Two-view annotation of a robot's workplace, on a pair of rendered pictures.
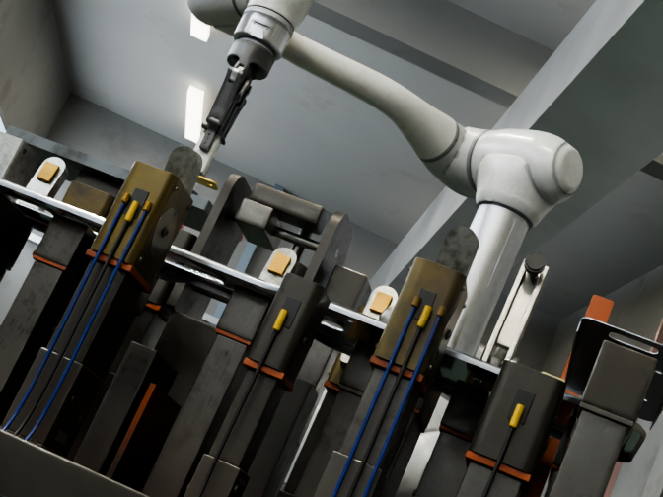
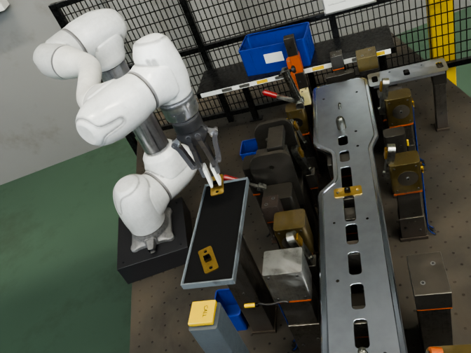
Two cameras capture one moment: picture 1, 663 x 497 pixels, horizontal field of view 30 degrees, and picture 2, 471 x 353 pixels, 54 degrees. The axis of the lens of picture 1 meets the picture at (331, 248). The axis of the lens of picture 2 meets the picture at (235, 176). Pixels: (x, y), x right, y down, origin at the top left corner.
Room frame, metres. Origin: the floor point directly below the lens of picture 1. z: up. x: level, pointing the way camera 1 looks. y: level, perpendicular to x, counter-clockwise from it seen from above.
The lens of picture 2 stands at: (1.75, 1.28, 2.00)
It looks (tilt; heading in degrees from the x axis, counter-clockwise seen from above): 37 degrees down; 277
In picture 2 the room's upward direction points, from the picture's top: 24 degrees counter-clockwise
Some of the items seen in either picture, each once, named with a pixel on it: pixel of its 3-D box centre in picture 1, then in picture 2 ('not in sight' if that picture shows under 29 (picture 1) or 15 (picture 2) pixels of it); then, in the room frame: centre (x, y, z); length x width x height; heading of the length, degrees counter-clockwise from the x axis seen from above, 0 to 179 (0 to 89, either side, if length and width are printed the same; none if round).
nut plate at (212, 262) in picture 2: not in sight; (207, 258); (2.00, 0.47, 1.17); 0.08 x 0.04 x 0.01; 100
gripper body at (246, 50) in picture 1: (244, 73); (190, 129); (1.94, 0.25, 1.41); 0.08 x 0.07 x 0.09; 175
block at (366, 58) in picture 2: not in sight; (371, 90); (1.27, -0.46, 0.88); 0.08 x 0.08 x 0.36; 76
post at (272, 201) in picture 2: not in sight; (287, 245); (1.82, 0.26, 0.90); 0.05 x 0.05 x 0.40; 76
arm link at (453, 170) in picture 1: (466, 164); (57, 58); (2.31, -0.17, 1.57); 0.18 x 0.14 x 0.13; 132
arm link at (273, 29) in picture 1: (261, 35); (179, 105); (1.94, 0.25, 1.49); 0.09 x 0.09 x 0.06
